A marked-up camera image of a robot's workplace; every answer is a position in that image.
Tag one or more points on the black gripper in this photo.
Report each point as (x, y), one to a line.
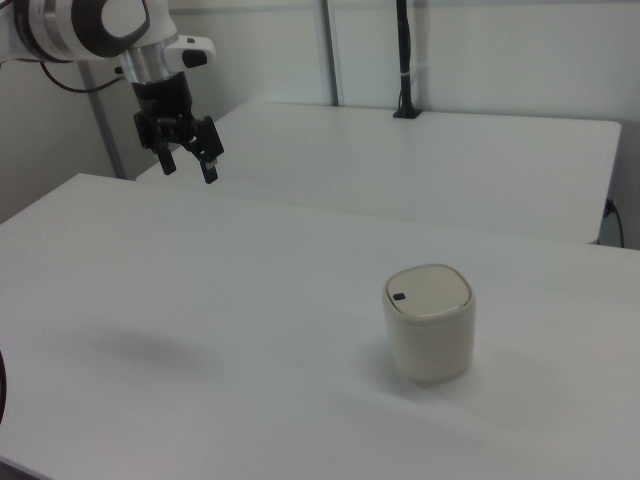
(162, 100)

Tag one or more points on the wooden spoon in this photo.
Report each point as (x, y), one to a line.
(426, 291)

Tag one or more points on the grey partition post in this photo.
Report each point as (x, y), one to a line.
(334, 50)

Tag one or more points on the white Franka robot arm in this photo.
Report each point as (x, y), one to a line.
(75, 25)

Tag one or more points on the white ceramic cup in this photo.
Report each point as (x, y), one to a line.
(430, 340)

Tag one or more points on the white side table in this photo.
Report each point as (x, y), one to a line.
(425, 165)

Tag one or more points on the black camera pole with base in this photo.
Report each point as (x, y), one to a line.
(406, 60)

